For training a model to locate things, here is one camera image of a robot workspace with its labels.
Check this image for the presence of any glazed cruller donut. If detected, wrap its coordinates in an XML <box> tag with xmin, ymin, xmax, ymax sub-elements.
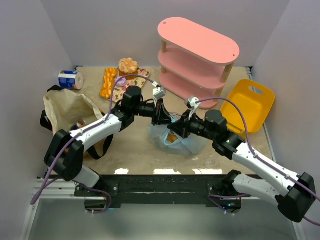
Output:
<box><xmin>166</xmin><ymin>133</ymin><xmax>179</xmax><ymax>143</ymax></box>

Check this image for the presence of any blue printed plastic bag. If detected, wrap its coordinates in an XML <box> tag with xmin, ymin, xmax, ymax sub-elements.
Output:
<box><xmin>148</xmin><ymin>124</ymin><xmax>207</xmax><ymax>156</ymax></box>

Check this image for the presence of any silver drink can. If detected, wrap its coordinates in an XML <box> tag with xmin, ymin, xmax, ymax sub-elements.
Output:
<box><xmin>70</xmin><ymin>119</ymin><xmax>87</xmax><ymax>131</ymax></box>

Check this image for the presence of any brown paper tote bag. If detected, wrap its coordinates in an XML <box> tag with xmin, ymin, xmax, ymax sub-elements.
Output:
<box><xmin>39</xmin><ymin>84</ymin><xmax>115</xmax><ymax>161</ymax></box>

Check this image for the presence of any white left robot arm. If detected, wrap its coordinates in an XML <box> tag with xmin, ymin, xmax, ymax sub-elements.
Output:
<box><xmin>44</xmin><ymin>85</ymin><xmax>172</xmax><ymax>189</ymax></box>

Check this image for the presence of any floral rectangular tray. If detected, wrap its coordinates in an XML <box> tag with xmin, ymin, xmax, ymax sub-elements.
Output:
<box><xmin>112</xmin><ymin>69</ymin><xmax>146</xmax><ymax>103</ymax></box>

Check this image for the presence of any purple frosted donut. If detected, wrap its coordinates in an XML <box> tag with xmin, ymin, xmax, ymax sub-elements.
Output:
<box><xmin>115</xmin><ymin>76</ymin><xmax>127</xmax><ymax>87</ymax></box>

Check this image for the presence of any twisted orange bread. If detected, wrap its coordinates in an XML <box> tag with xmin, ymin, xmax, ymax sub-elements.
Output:
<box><xmin>99</xmin><ymin>67</ymin><xmax>117</xmax><ymax>99</ymax></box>

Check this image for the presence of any orange frosted cupcake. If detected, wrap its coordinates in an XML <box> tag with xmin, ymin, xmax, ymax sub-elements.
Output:
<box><xmin>118</xmin><ymin>57</ymin><xmax>139</xmax><ymax>77</ymax></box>

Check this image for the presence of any pink three-tier shelf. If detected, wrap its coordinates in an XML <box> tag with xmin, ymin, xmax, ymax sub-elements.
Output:
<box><xmin>157</xmin><ymin>17</ymin><xmax>240</xmax><ymax>109</ymax></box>

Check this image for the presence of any yellow plastic basket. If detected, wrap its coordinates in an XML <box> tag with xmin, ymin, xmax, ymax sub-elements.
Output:
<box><xmin>220</xmin><ymin>79</ymin><xmax>276</xmax><ymax>136</ymax></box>

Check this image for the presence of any blue white carton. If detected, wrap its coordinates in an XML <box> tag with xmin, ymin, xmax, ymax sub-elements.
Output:
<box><xmin>58</xmin><ymin>70</ymin><xmax>84</xmax><ymax>90</ymax></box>

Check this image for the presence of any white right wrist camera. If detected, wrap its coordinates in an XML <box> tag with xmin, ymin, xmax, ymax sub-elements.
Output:
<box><xmin>184</xmin><ymin>95</ymin><xmax>200</xmax><ymax>120</ymax></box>

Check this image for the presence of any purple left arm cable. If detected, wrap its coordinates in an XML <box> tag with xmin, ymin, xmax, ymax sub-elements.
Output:
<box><xmin>29</xmin><ymin>74</ymin><xmax>160</xmax><ymax>206</ymax></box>

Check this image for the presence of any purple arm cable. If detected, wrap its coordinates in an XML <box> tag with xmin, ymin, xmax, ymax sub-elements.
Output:
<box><xmin>29</xmin><ymin>74</ymin><xmax>160</xmax><ymax>206</ymax></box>
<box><xmin>192</xmin><ymin>97</ymin><xmax>320</xmax><ymax>225</ymax></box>

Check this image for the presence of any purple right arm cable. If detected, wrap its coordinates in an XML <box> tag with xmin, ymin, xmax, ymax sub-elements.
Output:
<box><xmin>192</xmin><ymin>97</ymin><xmax>320</xmax><ymax>225</ymax></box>

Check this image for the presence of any black table front frame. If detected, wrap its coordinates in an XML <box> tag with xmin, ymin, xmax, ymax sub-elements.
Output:
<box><xmin>74</xmin><ymin>170</ymin><xmax>242</xmax><ymax>213</ymax></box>

